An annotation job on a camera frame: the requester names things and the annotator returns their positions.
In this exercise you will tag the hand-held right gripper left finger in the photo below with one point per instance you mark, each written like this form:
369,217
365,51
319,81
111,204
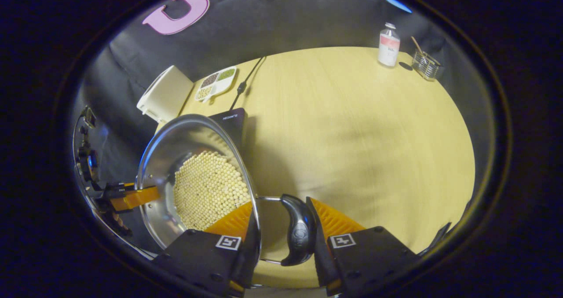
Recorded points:
248,265

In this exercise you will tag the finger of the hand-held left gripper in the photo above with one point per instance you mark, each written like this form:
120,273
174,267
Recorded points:
136,197

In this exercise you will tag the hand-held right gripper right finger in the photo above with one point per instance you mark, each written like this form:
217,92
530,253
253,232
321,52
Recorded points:
324,267

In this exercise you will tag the black induction cooktop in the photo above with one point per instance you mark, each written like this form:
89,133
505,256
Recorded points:
231,122

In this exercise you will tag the pile of yellow soybeans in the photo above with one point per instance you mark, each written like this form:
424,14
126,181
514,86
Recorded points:
206,188

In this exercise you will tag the white box appliance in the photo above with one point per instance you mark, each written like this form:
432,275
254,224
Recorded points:
165,93

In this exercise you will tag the black upright panel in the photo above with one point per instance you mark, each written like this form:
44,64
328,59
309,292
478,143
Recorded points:
440,238

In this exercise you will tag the white divided bean dish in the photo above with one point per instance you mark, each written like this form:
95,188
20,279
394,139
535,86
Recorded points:
216,83

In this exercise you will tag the clear bottle with pink label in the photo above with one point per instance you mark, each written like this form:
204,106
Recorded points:
389,47

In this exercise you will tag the wooden stick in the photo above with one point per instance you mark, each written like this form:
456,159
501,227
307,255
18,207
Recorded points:
417,45

